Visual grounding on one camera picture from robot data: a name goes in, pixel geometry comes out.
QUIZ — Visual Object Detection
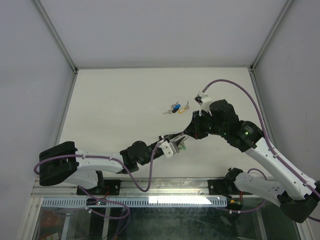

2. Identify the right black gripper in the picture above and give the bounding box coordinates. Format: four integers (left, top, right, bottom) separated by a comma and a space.
183, 109, 227, 140

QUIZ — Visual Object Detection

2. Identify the keyring with tagged keys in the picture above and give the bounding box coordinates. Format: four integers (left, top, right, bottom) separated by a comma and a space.
174, 135, 188, 151

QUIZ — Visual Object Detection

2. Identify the yellow tagged key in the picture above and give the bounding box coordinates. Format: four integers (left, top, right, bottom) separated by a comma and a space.
178, 101, 190, 114

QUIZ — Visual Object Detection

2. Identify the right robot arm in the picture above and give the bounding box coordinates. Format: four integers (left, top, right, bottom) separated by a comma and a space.
184, 99, 320, 223

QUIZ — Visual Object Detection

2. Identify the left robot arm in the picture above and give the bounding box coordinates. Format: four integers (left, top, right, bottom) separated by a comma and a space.
33, 132, 186, 195

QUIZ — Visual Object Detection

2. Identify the black tagged key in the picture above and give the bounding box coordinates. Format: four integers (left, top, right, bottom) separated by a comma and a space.
163, 109, 178, 114

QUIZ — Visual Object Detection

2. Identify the blue tagged key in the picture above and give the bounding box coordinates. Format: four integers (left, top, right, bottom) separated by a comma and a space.
170, 102, 181, 113

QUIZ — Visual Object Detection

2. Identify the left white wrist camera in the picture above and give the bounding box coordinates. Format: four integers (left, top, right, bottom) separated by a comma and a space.
157, 139, 180, 158

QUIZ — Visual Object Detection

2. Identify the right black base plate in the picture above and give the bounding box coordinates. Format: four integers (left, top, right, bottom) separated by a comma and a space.
207, 178, 241, 198

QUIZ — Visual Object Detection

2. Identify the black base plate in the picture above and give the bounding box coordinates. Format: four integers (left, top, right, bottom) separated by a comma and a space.
207, 178, 241, 198
85, 179, 122, 197

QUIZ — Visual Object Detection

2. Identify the aluminium mounting rail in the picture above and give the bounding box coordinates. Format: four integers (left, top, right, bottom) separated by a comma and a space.
31, 177, 223, 198

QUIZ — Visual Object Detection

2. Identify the white slotted cable duct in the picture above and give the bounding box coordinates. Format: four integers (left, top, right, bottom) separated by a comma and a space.
42, 195, 228, 208

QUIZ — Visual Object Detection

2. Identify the right aluminium frame post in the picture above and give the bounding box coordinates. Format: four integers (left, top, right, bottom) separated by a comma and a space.
249, 0, 295, 73

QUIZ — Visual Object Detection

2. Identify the aluminium frame post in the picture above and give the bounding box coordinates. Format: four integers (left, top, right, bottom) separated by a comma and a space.
32, 0, 79, 74
249, 0, 295, 73

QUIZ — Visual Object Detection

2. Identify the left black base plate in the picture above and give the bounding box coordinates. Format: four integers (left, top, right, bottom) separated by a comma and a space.
85, 179, 122, 197

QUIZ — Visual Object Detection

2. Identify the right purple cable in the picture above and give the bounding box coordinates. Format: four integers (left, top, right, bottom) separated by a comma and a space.
201, 79, 320, 222

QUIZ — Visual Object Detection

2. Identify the left aluminium frame post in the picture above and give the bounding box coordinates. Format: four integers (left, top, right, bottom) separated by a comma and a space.
32, 0, 79, 74

